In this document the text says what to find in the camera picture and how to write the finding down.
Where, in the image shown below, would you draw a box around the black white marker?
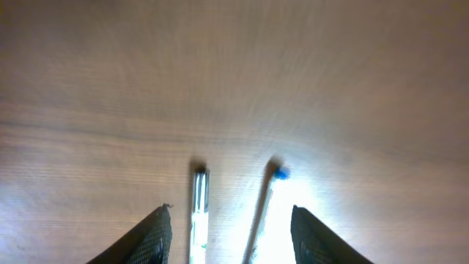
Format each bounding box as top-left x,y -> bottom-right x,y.
189,167 -> 210,264

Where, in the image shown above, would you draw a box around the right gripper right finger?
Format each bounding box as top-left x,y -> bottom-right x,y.
290,205 -> 372,264

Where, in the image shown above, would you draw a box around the blue white marker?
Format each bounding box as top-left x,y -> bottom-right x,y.
243,164 -> 289,264

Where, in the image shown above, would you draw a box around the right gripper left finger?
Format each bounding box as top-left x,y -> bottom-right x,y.
89,204 -> 172,264

